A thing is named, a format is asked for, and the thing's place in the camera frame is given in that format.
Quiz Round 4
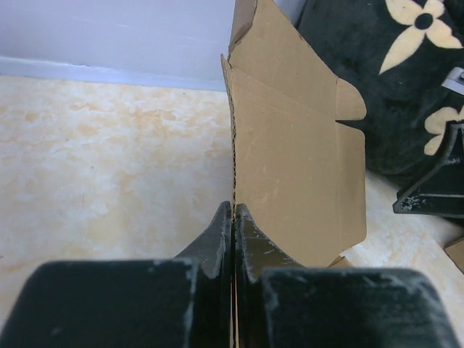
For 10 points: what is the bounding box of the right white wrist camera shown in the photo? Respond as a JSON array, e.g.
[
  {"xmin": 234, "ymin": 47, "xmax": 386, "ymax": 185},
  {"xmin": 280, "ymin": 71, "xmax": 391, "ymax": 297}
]
[{"xmin": 442, "ymin": 67, "xmax": 464, "ymax": 96}]

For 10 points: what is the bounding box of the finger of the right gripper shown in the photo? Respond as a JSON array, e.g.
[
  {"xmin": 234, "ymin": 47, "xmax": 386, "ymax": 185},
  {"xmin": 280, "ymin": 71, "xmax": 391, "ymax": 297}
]
[{"xmin": 392, "ymin": 121, "xmax": 463, "ymax": 219}]

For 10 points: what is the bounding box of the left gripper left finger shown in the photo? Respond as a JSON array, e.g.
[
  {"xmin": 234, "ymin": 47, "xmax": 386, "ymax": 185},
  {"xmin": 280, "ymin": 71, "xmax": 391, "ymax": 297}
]
[{"xmin": 1, "ymin": 202, "xmax": 232, "ymax": 347}]

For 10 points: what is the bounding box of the black plush flower-pattern bag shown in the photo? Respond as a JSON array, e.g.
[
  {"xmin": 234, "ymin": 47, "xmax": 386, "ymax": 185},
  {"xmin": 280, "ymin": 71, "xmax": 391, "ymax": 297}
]
[{"xmin": 297, "ymin": 1, "xmax": 463, "ymax": 186}]

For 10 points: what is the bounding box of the large flat folded cardboard box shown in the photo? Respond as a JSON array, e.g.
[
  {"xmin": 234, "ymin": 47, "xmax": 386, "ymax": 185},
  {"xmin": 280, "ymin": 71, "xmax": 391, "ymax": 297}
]
[{"xmin": 444, "ymin": 238, "xmax": 464, "ymax": 273}]

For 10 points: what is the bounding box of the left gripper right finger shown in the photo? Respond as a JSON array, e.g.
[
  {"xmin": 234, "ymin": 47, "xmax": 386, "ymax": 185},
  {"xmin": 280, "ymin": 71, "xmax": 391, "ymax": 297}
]
[{"xmin": 234, "ymin": 204, "xmax": 459, "ymax": 347}]

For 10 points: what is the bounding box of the brown cardboard box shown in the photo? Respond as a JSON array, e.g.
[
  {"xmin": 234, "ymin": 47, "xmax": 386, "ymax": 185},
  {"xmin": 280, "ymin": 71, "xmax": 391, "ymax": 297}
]
[{"xmin": 221, "ymin": 1, "xmax": 366, "ymax": 267}]

